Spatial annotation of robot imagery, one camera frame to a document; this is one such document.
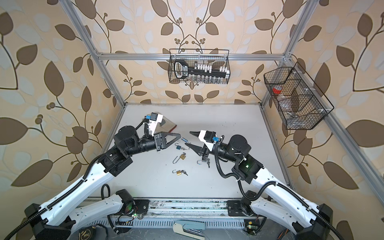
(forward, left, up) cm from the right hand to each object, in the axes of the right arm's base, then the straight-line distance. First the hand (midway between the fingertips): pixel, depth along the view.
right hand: (190, 137), depth 58 cm
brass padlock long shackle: (+9, +7, -36) cm, 37 cm away
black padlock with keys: (+7, -7, -36) cm, 38 cm away
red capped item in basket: (+37, -52, -7) cm, 64 cm away
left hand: (0, +4, +1) cm, 4 cm away
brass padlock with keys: (0, +8, -37) cm, 38 cm away
